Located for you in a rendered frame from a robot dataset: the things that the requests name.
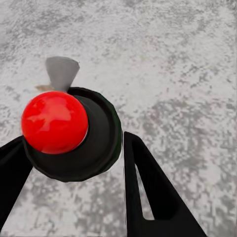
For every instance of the insectifuge atomizer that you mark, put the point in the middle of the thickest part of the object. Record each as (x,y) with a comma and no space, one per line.
(71,134)

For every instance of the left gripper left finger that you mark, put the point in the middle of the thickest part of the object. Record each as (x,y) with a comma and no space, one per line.
(15,168)

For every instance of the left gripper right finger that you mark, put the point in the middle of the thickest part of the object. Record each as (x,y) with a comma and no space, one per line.
(172,218)

